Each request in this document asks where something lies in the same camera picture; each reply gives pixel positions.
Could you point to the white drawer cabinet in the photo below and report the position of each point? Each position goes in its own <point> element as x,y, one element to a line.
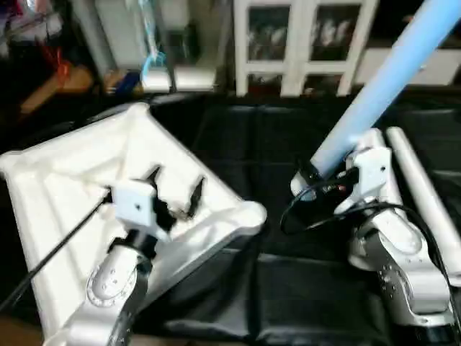
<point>302,43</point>
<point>439,68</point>

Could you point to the black work mat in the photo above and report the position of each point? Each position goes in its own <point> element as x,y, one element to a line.
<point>252,137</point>

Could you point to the small blue box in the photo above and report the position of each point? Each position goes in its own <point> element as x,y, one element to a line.
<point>124,83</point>

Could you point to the white plastic table top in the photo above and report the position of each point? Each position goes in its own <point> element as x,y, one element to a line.
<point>72,173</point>

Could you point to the light blue hanger hook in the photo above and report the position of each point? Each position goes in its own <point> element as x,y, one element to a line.
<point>153,65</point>

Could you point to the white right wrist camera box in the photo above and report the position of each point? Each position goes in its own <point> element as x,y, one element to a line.
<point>367,176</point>

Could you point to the cardboard box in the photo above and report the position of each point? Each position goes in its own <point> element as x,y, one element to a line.
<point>54,90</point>

